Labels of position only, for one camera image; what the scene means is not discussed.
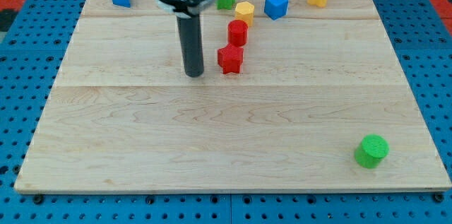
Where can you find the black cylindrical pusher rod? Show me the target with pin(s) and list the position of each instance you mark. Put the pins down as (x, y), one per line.
(191, 45)

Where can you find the blue cube block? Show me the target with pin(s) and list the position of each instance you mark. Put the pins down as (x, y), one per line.
(276, 9)

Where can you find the red cylinder block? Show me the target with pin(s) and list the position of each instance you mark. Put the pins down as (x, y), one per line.
(237, 33)

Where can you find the green cylinder block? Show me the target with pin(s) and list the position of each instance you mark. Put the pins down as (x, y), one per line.
(371, 151)

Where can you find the light wooden board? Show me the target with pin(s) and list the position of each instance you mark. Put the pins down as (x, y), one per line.
(123, 118)

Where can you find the yellow hexagon block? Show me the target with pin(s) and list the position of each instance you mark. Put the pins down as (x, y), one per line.
(245, 11)

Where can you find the red star block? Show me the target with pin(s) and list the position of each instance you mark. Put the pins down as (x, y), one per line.
(230, 58)

